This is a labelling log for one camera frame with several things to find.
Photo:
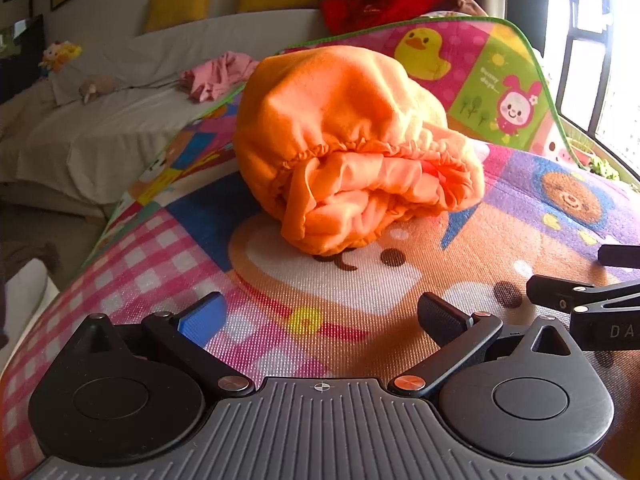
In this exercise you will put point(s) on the dark television screen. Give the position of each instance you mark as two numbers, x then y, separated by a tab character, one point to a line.
20	60

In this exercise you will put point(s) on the brown plush toy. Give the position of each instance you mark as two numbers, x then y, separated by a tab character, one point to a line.
97	89

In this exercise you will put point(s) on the pink garment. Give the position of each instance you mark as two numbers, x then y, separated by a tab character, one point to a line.
220	75

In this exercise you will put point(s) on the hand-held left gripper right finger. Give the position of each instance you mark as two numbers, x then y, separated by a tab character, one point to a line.
440	320

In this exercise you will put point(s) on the yellow and pink plush toy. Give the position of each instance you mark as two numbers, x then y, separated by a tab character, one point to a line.
60	56

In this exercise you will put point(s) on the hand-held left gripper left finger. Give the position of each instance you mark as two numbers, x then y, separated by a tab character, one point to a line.
202	321

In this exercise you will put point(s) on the colourful cartoon printed play mat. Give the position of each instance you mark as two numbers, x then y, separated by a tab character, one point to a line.
350	290

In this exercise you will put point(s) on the orange garment with green trim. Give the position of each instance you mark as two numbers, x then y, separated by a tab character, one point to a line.
345	110

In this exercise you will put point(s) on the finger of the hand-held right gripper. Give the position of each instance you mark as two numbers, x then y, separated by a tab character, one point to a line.
620	256
555	292

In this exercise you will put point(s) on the white covered sofa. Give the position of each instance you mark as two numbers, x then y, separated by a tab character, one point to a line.
125	125

